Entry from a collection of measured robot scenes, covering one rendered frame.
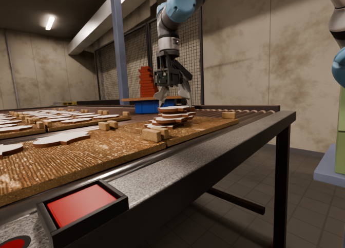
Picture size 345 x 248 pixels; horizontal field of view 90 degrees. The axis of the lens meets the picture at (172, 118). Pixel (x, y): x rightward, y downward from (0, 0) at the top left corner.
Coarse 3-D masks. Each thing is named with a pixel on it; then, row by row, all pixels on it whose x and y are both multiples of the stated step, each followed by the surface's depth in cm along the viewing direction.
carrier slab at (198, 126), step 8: (192, 120) 74; (200, 120) 73; (208, 120) 71; (216, 120) 70; (224, 120) 69; (232, 120) 68; (112, 128) 64; (120, 128) 63; (128, 128) 62; (136, 128) 61; (144, 128) 60; (176, 128) 57; (184, 128) 57; (192, 128) 56; (200, 128) 55; (208, 128) 55; (216, 128) 59; (176, 136) 47; (184, 136) 47; (192, 136) 49; (168, 144) 43
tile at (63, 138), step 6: (72, 132) 54; (78, 132) 53; (84, 132) 53; (42, 138) 48; (48, 138) 47; (54, 138) 47; (60, 138) 47; (66, 138) 46; (72, 138) 46; (78, 138) 47; (84, 138) 49; (36, 144) 42; (42, 144) 42; (48, 144) 42; (54, 144) 43; (60, 144) 44; (66, 144) 43
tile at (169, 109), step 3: (159, 108) 67; (162, 108) 62; (165, 108) 61; (168, 108) 60; (171, 108) 60; (174, 108) 60; (177, 108) 61; (180, 108) 60; (183, 108) 60; (186, 108) 63; (189, 108) 64; (192, 108) 65; (162, 111) 61; (165, 111) 60; (168, 111) 60
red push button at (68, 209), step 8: (96, 184) 24; (80, 192) 22; (88, 192) 22; (96, 192) 22; (104, 192) 22; (56, 200) 21; (64, 200) 21; (72, 200) 20; (80, 200) 20; (88, 200) 20; (96, 200) 20; (104, 200) 20; (112, 200) 20; (48, 208) 19; (56, 208) 19; (64, 208) 19; (72, 208) 19; (80, 208) 19; (88, 208) 19; (96, 208) 19; (56, 216) 18; (64, 216) 18; (72, 216) 18; (80, 216) 18; (56, 224) 17; (64, 224) 17
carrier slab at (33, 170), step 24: (24, 144) 46; (72, 144) 44; (96, 144) 43; (120, 144) 41; (144, 144) 40; (0, 168) 30; (24, 168) 29; (48, 168) 29; (72, 168) 28; (96, 168) 30; (0, 192) 22; (24, 192) 23
